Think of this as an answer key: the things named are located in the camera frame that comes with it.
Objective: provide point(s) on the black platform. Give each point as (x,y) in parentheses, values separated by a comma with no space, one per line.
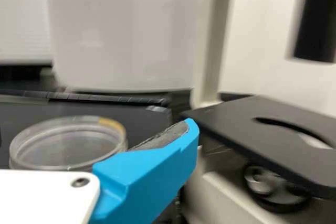
(23,77)
(141,124)

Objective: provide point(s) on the white box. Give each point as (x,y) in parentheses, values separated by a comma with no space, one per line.
(123,30)

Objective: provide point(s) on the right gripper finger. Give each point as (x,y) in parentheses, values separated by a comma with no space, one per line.
(147,171)

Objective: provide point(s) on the cream microscope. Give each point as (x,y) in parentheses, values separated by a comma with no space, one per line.
(252,64)

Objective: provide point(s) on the incubator door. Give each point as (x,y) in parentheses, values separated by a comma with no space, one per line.
(21,11)

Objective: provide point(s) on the petri dish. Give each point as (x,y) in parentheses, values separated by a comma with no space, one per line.
(60,145)

